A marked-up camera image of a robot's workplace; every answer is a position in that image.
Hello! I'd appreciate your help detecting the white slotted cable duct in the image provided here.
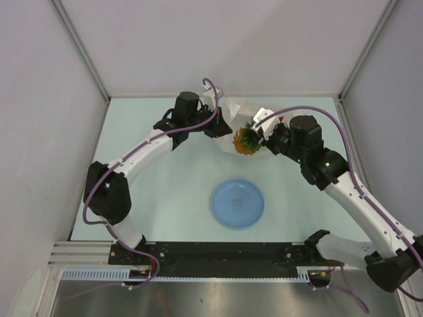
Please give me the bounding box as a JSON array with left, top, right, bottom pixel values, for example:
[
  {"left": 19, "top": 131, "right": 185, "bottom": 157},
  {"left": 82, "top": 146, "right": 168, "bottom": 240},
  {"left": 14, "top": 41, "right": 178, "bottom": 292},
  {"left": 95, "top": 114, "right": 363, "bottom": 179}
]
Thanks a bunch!
[{"left": 61, "top": 267, "right": 310, "bottom": 283}]

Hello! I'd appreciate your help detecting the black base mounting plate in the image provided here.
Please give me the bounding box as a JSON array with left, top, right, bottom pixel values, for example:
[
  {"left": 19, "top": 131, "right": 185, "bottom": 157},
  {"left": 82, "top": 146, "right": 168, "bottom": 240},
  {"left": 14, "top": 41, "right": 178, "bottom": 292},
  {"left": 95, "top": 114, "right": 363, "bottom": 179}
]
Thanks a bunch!
[{"left": 108, "top": 240, "right": 344, "bottom": 279}]

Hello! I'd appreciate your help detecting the aluminium frame rail front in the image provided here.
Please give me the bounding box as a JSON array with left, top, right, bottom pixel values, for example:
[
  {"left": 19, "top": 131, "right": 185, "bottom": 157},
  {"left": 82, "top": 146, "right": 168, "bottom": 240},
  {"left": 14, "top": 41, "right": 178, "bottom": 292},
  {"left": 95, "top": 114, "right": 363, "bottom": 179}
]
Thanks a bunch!
[{"left": 48, "top": 241, "right": 112, "bottom": 267}]

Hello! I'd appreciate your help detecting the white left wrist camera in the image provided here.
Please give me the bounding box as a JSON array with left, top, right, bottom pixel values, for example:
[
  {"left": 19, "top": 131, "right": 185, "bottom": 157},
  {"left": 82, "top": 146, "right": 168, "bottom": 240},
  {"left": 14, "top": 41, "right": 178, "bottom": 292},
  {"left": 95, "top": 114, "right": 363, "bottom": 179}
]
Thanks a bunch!
[{"left": 202, "top": 83, "right": 224, "bottom": 111}]

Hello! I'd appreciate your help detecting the blue plastic plate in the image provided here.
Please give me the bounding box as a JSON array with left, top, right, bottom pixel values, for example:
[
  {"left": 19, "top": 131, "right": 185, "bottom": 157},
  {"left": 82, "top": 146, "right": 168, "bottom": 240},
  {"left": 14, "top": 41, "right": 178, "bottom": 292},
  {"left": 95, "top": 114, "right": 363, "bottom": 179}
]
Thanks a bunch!
[{"left": 209, "top": 179, "right": 265, "bottom": 230}]

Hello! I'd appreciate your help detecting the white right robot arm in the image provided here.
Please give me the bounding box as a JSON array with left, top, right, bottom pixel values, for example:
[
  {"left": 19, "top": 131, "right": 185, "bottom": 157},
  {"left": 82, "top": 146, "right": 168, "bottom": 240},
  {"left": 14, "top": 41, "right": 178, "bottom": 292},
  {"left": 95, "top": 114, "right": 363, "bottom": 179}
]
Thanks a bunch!
[{"left": 254, "top": 116, "right": 422, "bottom": 293}]

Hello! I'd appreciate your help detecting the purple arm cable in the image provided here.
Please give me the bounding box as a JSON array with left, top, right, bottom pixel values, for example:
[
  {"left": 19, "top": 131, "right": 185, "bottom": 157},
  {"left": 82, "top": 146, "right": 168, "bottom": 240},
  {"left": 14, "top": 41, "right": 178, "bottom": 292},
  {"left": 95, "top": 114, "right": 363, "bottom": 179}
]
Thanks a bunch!
[
  {"left": 257, "top": 106, "right": 423, "bottom": 302},
  {"left": 81, "top": 77, "right": 221, "bottom": 265}
]

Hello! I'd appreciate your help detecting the orange fake pineapple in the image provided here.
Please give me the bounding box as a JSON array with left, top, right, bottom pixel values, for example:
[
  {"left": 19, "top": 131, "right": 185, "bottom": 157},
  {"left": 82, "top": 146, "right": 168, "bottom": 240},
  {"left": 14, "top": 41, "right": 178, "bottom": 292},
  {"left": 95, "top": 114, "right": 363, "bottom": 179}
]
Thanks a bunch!
[{"left": 233, "top": 122, "right": 261, "bottom": 155}]

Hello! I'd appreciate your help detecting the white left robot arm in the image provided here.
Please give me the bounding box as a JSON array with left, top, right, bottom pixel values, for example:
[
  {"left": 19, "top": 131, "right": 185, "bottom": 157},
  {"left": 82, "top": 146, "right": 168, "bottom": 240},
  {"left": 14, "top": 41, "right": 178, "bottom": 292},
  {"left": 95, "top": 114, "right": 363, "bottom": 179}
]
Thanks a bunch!
[{"left": 83, "top": 88, "right": 232, "bottom": 264}]

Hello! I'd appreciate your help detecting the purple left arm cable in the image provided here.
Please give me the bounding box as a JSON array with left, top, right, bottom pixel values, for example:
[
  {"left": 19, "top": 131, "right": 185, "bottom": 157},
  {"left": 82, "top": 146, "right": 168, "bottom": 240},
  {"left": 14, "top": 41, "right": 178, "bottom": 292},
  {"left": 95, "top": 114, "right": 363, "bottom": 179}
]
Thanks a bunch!
[{"left": 81, "top": 77, "right": 221, "bottom": 265}]

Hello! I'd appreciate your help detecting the white plastic bag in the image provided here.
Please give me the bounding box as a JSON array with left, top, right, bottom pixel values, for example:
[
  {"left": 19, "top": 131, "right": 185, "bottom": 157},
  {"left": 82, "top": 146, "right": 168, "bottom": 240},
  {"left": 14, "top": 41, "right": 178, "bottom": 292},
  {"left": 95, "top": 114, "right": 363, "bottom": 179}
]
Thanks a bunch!
[{"left": 215, "top": 98, "right": 295, "bottom": 157}]

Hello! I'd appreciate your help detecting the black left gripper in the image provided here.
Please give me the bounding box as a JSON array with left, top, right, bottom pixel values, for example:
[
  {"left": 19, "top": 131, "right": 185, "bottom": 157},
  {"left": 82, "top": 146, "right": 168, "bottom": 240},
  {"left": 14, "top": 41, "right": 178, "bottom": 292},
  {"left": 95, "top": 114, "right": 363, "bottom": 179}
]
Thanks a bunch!
[{"left": 186, "top": 104, "right": 231, "bottom": 139}]

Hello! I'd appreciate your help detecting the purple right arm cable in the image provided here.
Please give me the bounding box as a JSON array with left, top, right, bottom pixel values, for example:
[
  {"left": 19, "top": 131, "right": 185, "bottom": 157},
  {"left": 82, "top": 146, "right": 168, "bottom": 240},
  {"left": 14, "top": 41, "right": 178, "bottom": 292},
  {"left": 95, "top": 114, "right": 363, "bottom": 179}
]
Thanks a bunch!
[{"left": 257, "top": 106, "right": 423, "bottom": 302}]

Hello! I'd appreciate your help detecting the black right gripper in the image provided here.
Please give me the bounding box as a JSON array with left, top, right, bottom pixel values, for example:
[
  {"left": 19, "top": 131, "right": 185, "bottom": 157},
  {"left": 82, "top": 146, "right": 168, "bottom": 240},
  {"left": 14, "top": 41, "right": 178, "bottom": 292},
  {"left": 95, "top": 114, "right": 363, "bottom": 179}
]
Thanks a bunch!
[{"left": 258, "top": 122, "right": 306, "bottom": 164}]

